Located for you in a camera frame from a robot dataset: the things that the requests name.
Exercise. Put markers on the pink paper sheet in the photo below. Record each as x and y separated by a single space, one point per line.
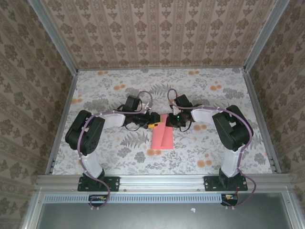
166 140

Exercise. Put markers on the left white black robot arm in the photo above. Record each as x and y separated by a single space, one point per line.
91 164

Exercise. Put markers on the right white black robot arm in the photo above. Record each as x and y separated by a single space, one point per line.
231 162

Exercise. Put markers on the floral patterned table cover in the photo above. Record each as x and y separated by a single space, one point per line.
119 155

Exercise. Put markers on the small white scrap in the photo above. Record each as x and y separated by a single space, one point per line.
193 210

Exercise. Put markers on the grey metal panel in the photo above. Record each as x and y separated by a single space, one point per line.
155 217

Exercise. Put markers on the right white camera bracket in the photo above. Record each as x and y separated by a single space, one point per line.
175 110

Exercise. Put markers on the thin aluminium edge rail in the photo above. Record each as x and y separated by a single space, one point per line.
162 69

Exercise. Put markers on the wide aluminium mounting rail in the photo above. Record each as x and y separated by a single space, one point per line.
162 182

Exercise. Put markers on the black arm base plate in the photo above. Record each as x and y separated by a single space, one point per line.
210 183
114 183

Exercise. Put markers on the aluminium side rail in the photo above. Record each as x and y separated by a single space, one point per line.
256 105
67 102

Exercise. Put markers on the aluminium frame post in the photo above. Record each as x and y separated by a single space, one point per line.
264 35
54 35

